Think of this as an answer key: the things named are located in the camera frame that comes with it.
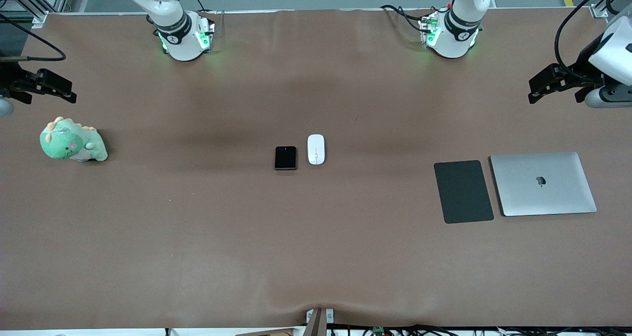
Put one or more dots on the white computer mouse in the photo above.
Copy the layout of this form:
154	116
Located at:
316	149

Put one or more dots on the green dinosaur plush toy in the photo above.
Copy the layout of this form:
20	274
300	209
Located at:
69	143

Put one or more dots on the brown table cover mat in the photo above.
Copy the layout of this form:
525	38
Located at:
316	252

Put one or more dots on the silver laptop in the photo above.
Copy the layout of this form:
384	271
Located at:
543	184

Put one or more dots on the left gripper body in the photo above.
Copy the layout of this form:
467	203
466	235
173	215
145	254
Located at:
585	64

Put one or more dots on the black phone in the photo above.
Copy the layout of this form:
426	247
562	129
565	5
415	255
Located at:
285	158

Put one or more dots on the metal table corner bracket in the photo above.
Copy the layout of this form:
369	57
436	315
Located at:
600	12
40	19

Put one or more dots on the black mouse pad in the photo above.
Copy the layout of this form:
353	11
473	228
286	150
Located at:
463	191

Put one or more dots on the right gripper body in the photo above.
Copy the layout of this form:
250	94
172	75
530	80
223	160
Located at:
11	79

